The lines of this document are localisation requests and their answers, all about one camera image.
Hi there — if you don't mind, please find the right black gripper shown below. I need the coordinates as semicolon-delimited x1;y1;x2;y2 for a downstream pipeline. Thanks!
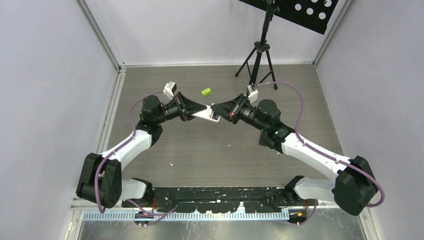
210;94;268;133

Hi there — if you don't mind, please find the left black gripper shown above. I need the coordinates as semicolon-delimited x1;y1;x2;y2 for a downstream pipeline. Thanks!
155;92;207;125

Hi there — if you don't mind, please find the white remote control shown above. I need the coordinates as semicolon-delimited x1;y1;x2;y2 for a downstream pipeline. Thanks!
192;105;221;123

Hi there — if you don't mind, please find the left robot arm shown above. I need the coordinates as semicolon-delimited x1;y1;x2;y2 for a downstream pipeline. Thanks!
76;92;211;213

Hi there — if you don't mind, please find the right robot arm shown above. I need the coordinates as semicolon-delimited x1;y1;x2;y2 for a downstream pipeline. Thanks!
211;94;379;216

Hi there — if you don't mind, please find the green block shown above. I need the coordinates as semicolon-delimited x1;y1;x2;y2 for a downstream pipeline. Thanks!
200;87;212;97

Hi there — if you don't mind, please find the black tripod stand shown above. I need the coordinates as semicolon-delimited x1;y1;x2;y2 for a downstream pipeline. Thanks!
234;0;280;90

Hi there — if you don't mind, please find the black perforated board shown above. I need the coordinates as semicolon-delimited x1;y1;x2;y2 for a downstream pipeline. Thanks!
241;0;339;35

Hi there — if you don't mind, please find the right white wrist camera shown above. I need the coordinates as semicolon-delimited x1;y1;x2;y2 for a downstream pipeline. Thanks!
246;84;259;104

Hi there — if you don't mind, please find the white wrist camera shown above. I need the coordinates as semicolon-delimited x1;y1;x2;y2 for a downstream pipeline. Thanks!
163;81;177;100
246;84;259;104

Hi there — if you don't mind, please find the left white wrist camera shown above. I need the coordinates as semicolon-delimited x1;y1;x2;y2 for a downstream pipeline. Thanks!
163;81;177;100

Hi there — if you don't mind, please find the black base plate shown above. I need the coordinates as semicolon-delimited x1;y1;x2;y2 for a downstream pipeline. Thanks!
121;186;319;215

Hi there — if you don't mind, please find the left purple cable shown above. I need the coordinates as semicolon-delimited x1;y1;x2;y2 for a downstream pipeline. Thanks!
93;91;176;226

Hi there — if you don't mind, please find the purple cable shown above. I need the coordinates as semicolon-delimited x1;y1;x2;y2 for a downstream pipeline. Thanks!
93;91;176;226
256;81;386;226

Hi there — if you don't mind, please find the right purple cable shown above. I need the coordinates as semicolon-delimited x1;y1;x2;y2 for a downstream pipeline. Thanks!
256;81;386;226

